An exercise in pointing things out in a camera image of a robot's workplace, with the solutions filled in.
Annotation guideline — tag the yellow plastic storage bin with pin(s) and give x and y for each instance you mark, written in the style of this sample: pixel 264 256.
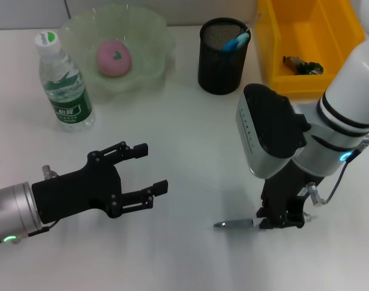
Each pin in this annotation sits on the yellow plastic storage bin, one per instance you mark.
pixel 293 36

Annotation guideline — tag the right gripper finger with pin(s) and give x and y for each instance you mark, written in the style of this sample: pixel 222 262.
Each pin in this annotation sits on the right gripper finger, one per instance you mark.
pixel 289 219
pixel 265 212

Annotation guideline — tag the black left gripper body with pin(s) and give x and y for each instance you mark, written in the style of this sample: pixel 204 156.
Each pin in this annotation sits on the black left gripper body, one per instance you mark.
pixel 78 194

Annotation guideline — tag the clear water bottle green label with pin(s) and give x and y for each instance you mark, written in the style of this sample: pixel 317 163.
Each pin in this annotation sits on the clear water bottle green label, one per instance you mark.
pixel 69 100

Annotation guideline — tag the white silver ballpoint pen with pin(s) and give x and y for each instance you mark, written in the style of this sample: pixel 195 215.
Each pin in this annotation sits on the white silver ballpoint pen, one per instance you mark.
pixel 236 223

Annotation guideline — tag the blue scissors with sheath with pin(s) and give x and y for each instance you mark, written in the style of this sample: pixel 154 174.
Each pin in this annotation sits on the blue scissors with sheath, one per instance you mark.
pixel 233 44

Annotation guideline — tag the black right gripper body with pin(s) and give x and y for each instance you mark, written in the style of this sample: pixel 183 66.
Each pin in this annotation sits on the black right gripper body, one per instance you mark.
pixel 287 188

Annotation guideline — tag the translucent green fruit bowl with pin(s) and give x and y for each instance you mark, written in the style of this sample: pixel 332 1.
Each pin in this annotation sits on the translucent green fruit bowl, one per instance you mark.
pixel 142 30

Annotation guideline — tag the pink round ball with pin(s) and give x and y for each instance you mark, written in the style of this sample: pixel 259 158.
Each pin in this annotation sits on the pink round ball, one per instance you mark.
pixel 111 60

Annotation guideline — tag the transparent plastic ruler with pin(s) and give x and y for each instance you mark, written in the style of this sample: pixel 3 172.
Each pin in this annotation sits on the transparent plastic ruler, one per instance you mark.
pixel 253 20

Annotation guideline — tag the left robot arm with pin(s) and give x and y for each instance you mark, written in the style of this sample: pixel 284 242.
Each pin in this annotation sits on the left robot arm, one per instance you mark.
pixel 11 209

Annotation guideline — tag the green plastic wrapper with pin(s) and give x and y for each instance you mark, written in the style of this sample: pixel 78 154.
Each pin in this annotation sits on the green plastic wrapper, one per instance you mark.
pixel 304 66

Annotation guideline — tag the black mesh pen holder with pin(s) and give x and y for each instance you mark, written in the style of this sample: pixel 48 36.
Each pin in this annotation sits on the black mesh pen holder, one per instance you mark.
pixel 221 72

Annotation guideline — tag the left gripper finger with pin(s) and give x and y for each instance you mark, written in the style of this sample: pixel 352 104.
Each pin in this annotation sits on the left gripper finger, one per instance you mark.
pixel 130 151
pixel 145 198

